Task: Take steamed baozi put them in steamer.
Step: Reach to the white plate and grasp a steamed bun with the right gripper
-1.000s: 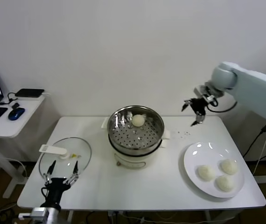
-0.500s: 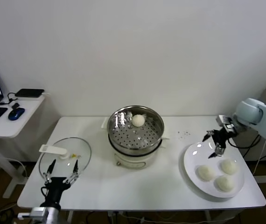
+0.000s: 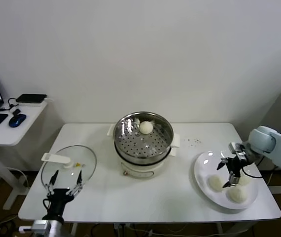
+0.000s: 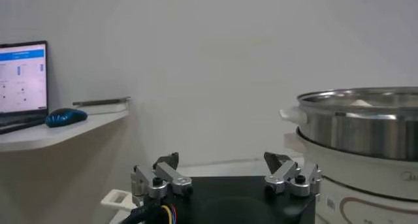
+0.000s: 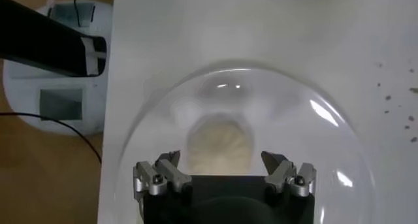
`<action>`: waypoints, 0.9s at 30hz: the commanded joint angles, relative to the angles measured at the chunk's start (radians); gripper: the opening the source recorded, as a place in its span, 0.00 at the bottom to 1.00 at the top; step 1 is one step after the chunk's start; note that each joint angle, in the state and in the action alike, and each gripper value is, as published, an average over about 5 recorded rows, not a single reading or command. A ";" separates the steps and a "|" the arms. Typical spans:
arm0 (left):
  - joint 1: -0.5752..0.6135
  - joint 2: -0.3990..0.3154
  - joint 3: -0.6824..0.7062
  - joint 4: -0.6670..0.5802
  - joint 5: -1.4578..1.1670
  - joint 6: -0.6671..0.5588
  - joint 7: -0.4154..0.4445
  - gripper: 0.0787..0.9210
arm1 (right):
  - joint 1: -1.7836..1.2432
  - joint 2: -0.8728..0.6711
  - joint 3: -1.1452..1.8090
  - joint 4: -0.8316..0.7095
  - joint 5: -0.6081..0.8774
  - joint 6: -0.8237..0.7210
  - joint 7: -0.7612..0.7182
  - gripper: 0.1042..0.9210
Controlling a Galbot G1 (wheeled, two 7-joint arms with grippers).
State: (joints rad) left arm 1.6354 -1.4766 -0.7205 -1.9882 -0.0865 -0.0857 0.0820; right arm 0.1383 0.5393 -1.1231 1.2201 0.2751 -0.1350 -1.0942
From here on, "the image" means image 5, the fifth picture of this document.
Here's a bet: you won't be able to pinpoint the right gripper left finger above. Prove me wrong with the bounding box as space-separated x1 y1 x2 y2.
133 150 193 202

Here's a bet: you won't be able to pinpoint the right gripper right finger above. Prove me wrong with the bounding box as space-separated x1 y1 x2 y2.
261 150 317 199

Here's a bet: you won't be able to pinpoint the white steamed baozi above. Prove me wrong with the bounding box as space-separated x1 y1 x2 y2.
186 119 255 176

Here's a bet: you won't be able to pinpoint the black robot body link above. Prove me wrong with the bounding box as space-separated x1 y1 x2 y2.
0 0 108 78

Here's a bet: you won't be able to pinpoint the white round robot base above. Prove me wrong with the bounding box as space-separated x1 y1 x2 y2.
2 0 114 136

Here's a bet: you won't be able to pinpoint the white round plate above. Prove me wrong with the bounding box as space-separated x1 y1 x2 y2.
114 60 375 224

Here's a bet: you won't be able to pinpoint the dark crumbs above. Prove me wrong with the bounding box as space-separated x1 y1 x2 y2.
375 60 418 144

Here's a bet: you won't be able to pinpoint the thin black floor cable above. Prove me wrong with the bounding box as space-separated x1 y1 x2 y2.
0 112 103 165

